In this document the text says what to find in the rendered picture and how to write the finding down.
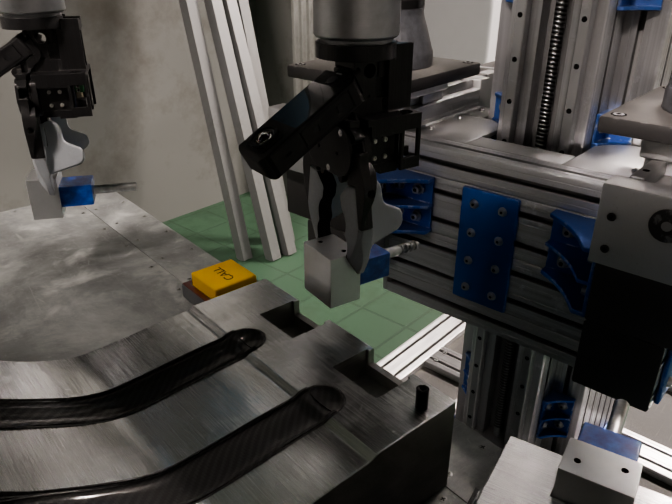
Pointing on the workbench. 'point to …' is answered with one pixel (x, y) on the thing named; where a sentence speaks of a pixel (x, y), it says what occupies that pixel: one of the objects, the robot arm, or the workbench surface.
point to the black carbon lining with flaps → (263, 429)
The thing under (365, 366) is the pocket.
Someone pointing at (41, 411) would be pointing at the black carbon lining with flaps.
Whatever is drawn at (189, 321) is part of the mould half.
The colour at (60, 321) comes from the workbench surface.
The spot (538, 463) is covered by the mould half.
